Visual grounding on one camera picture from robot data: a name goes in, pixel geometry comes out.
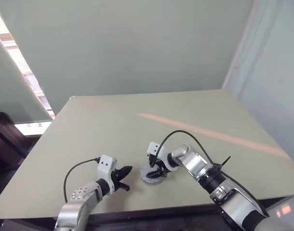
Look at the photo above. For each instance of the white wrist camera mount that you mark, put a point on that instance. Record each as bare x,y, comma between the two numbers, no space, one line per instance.
106,163
153,148

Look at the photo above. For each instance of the grey box with red glow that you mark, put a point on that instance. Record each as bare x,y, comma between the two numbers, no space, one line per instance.
282,209

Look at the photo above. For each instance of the dark table frame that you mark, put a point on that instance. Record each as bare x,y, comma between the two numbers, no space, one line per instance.
149,220

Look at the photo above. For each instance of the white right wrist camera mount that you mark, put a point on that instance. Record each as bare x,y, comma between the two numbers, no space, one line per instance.
153,148

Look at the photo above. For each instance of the grey toothed motor lid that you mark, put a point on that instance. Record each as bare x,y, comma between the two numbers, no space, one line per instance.
144,174

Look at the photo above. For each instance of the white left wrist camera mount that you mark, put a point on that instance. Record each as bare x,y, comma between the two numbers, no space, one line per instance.
106,163

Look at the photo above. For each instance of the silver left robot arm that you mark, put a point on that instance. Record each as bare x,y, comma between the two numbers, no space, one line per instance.
74,209

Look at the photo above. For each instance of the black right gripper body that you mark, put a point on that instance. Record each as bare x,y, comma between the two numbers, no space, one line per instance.
154,163

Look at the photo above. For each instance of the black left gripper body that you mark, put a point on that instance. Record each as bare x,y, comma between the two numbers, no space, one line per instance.
116,179

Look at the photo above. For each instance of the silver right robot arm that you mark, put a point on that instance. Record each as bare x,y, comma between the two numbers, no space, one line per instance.
195,163

